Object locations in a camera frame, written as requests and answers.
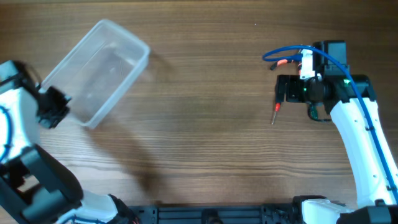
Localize right blue cable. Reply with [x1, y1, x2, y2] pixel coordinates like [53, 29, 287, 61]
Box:
[262, 45, 398, 203]

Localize orange black needle-nose pliers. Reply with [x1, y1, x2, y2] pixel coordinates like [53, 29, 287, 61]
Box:
[270, 58, 302, 70]

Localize left blue cable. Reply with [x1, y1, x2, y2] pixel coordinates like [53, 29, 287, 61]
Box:
[0, 105, 15, 162]

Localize green handle screwdriver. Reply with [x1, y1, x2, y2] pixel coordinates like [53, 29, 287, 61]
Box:
[307, 104, 318, 121]

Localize blue cable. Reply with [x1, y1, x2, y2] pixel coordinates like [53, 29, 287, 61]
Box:
[262, 45, 398, 203]
[0, 105, 15, 162]

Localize clear plastic container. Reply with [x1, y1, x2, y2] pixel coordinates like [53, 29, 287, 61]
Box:
[42, 19, 150, 129]

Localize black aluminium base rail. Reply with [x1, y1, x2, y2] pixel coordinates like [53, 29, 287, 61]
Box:
[131, 203, 307, 224]

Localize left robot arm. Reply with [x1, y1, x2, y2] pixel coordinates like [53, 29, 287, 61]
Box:
[1, 60, 141, 223]

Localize black red screwdriver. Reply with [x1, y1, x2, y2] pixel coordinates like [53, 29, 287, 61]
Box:
[271, 103, 281, 125]

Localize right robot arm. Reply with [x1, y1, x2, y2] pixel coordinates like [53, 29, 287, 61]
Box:
[262, 40, 397, 223]

